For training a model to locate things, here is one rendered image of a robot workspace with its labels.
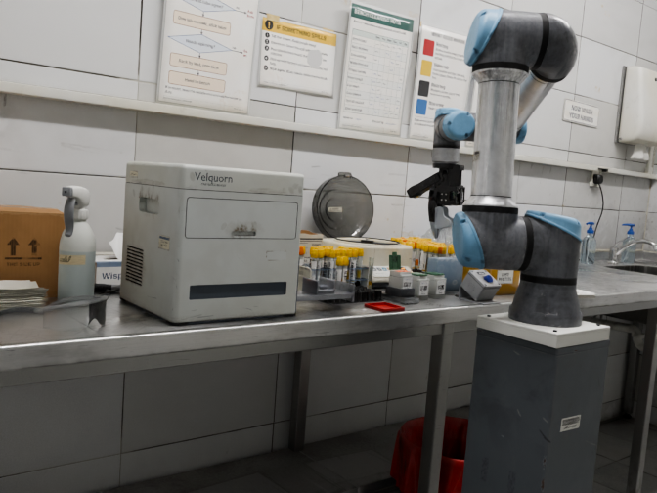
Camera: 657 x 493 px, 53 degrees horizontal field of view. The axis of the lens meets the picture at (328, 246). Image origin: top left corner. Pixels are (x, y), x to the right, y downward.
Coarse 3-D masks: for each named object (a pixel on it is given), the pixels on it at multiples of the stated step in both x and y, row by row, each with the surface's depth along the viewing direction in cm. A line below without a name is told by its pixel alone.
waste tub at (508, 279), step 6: (468, 270) 194; (486, 270) 188; (492, 270) 188; (498, 270) 189; (504, 270) 191; (510, 270) 192; (462, 276) 196; (498, 276) 189; (504, 276) 191; (510, 276) 192; (516, 276) 194; (504, 282) 191; (510, 282) 193; (516, 282) 194; (504, 288) 192; (510, 288) 193; (516, 288) 194; (498, 294) 190; (504, 294) 192
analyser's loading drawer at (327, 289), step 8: (304, 280) 148; (312, 280) 146; (320, 280) 151; (328, 280) 149; (336, 280) 155; (304, 288) 148; (312, 288) 146; (320, 288) 151; (328, 288) 149; (336, 288) 155; (344, 288) 152; (352, 288) 150; (304, 296) 142; (312, 296) 143; (320, 296) 144; (328, 296) 146; (336, 296) 147; (344, 296) 149; (352, 296) 150
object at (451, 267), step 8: (432, 264) 184; (440, 264) 183; (448, 264) 184; (456, 264) 186; (440, 272) 183; (448, 272) 184; (456, 272) 186; (448, 280) 185; (456, 280) 187; (448, 288) 185; (456, 288) 187
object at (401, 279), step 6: (390, 270) 168; (396, 270) 168; (402, 270) 169; (390, 276) 168; (396, 276) 167; (402, 276) 165; (408, 276) 166; (390, 282) 168; (396, 282) 167; (402, 282) 165; (408, 282) 167; (402, 288) 166; (408, 288) 167
